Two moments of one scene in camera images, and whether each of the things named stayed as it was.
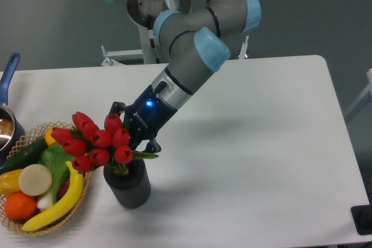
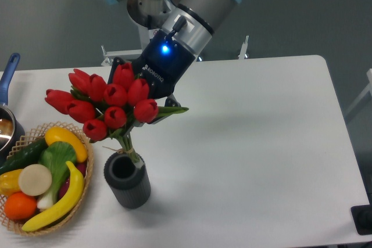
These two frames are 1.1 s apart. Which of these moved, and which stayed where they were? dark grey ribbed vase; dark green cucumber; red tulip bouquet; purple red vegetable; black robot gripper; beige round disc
Moved: black robot gripper; red tulip bouquet
Stayed: purple red vegetable; beige round disc; dark grey ribbed vase; dark green cucumber
